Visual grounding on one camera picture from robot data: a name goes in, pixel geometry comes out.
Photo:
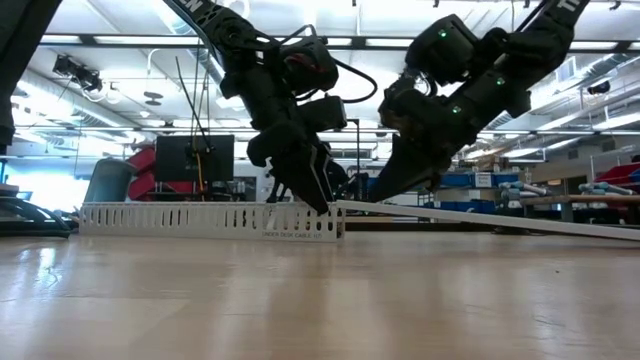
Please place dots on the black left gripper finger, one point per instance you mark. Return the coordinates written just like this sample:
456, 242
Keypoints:
325, 170
300, 175

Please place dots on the black ceiling box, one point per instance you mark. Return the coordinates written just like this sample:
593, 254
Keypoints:
598, 88

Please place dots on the white raceway cover strip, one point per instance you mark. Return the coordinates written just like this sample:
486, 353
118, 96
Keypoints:
500, 219

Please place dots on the blue storage bin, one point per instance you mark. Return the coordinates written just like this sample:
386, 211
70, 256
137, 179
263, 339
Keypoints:
482, 205
506, 180
456, 181
445, 204

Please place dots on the red zigzag panel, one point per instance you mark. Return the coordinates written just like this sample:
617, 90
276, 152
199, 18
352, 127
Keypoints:
142, 175

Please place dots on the tall black station frame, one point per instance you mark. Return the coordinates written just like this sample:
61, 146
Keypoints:
357, 150

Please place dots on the black ceiling-mounted device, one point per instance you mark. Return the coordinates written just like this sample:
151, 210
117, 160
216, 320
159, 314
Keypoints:
75, 72

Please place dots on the wooden workbench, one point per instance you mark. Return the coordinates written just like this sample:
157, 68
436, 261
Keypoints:
600, 199

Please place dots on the grey foam roll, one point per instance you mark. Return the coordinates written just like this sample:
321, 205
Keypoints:
605, 188
530, 189

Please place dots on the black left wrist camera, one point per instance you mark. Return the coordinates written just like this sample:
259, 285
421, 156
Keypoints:
310, 65

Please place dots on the black monitor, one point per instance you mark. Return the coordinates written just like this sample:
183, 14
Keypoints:
170, 160

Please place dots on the black bench robot arm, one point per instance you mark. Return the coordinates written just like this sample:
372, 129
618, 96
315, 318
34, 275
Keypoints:
357, 187

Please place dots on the black aluminium frame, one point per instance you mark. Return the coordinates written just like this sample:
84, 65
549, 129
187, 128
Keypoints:
400, 226

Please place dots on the red storage bin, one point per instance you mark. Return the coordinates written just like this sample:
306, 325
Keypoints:
620, 175

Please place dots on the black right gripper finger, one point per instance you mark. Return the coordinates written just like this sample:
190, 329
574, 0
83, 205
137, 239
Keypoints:
400, 172

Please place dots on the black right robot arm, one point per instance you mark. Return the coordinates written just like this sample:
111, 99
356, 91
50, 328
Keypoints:
525, 50

